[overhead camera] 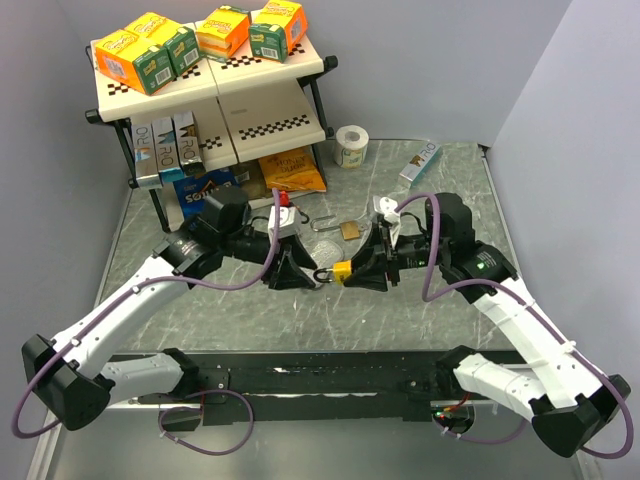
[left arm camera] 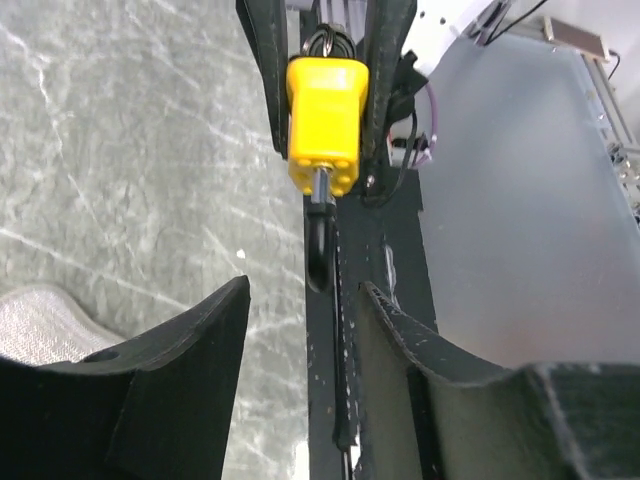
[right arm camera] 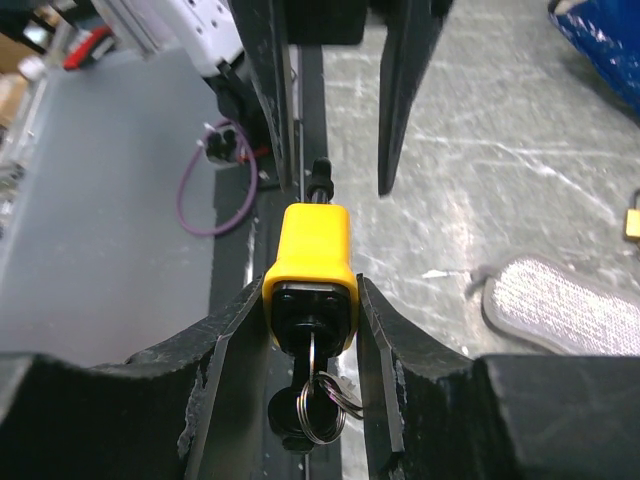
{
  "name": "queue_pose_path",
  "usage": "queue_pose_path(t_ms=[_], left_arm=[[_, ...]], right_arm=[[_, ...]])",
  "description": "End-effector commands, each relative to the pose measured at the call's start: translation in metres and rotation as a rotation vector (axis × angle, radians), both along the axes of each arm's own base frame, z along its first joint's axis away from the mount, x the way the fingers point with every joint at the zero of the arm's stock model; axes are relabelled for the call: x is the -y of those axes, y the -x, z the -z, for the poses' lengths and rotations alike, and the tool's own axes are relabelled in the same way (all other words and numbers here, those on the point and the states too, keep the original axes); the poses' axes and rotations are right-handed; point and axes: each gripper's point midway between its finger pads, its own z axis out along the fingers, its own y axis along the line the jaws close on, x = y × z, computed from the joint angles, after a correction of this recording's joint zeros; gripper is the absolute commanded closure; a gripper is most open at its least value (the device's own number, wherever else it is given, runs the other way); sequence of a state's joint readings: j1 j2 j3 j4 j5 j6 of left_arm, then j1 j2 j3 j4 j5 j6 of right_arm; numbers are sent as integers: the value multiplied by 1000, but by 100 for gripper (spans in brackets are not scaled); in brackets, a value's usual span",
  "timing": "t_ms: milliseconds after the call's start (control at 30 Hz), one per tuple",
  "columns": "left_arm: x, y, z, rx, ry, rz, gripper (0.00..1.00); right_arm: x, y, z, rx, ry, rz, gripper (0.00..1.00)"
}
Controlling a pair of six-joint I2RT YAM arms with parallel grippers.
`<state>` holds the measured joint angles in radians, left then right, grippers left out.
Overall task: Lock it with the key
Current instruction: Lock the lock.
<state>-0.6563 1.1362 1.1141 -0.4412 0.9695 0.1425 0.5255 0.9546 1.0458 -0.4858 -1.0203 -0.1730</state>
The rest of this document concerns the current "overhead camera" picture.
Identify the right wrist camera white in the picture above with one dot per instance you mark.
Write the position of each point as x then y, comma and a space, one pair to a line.
387, 209

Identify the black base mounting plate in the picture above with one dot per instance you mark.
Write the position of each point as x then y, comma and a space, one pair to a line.
288, 386

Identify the dark RO box right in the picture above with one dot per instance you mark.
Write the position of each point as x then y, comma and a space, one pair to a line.
188, 145

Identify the blue Doritos chip bag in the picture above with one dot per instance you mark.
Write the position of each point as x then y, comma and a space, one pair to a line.
191, 191

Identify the blue RO box middle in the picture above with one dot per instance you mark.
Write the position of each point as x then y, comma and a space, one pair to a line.
167, 157

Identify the white two-tier shelf rack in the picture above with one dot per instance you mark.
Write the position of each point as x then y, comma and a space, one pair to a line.
246, 108

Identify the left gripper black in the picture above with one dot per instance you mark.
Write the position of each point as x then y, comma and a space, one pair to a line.
286, 275

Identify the silver RO box left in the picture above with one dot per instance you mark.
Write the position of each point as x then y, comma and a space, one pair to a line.
145, 162

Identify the yellow padlock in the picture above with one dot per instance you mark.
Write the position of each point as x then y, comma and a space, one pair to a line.
337, 273

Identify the teal RO box on table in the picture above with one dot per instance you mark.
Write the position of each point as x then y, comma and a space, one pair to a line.
419, 163

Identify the large brass padlock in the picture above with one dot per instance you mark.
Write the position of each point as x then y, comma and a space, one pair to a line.
349, 230

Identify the yellow green sponge box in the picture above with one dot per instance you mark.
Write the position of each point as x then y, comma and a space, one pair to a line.
179, 40

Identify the orange sponge box front left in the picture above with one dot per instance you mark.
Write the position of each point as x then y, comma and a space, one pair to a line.
134, 61

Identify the yellow honey dijon chip bag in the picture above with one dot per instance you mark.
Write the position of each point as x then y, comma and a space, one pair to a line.
291, 171

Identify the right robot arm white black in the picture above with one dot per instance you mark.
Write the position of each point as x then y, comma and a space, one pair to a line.
565, 397

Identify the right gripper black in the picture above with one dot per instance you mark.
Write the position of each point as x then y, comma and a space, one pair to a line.
377, 257

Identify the brown chip bag middle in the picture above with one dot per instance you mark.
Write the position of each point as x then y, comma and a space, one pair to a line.
249, 177

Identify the orange green sponge box right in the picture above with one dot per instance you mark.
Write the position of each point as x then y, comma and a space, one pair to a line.
277, 29

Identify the orange sponge box open window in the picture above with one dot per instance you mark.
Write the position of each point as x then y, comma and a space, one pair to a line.
223, 32

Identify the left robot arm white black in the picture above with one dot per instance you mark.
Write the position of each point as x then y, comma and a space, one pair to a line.
73, 374

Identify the silver glitter sponge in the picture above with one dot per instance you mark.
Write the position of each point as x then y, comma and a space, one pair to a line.
326, 253

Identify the toilet paper roll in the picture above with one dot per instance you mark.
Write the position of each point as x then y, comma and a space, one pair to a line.
351, 146

